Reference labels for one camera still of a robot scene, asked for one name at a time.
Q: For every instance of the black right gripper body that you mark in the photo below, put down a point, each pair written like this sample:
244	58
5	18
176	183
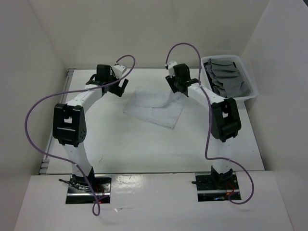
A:
173	83

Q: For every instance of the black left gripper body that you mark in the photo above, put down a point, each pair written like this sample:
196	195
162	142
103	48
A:
114	88

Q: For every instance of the white skirt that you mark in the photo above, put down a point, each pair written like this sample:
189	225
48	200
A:
154	106

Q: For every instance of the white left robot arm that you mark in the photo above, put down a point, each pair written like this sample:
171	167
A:
69	124

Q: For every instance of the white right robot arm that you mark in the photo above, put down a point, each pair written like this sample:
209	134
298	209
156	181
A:
224	119

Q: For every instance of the grey skirts in basket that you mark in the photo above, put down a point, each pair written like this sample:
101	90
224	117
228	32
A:
225	79

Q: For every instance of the white plastic basket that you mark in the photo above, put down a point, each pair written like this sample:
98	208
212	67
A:
240	66

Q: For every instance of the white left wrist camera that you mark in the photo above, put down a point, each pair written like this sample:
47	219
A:
119	70

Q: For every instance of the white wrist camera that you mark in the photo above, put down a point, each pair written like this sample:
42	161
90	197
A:
119	70
170	67

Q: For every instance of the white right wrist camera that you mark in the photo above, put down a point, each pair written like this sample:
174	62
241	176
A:
170	67

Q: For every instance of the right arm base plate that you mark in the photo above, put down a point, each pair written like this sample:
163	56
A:
207	191

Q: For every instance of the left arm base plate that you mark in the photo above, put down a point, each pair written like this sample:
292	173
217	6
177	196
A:
81	194

